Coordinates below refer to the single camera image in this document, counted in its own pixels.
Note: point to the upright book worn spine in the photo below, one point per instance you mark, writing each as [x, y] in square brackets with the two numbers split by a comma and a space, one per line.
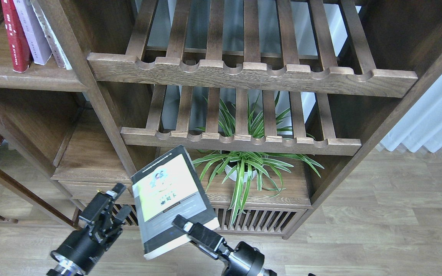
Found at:
[56, 49]

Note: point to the green spider plant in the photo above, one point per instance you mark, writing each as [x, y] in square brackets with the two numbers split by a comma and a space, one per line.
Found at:
[247, 167]

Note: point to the lavender white book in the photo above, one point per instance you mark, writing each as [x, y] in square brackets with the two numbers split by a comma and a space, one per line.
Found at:
[39, 47]

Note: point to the white curtain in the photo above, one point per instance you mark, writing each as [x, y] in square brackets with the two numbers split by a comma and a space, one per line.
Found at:
[421, 126]

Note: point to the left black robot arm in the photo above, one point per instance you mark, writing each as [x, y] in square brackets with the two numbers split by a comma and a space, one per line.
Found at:
[82, 249]

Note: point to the red cover book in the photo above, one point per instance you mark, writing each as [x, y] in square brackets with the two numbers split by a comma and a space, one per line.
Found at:
[19, 48]

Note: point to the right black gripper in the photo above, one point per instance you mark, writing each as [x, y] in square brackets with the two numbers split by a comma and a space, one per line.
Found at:
[244, 260]

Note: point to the dark wooden bookshelf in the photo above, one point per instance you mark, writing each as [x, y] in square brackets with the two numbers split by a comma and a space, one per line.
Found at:
[148, 77]

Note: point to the wooden furniture at left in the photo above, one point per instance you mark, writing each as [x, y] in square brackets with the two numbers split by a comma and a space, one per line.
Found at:
[33, 199]

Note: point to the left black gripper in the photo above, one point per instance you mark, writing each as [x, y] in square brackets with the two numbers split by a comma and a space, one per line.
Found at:
[82, 249]

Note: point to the black yellow thick book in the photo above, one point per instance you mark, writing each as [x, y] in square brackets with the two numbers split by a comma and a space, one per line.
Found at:
[165, 188]

